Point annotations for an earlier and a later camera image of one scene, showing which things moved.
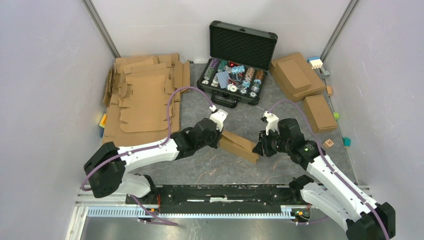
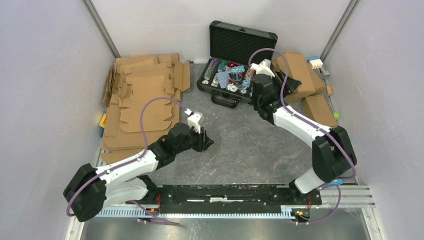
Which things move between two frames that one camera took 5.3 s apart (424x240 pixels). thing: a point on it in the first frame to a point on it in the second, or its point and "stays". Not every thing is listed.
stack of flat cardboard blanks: (137, 96) stays
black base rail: (216, 198) stays
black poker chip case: (240, 59) stays
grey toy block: (326, 73) stays
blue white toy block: (315, 62) stays
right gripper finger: (258, 149) to (290, 85)
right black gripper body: (271, 143) to (277, 84)
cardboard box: (238, 146) to (297, 69)
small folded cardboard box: (319, 113) stays
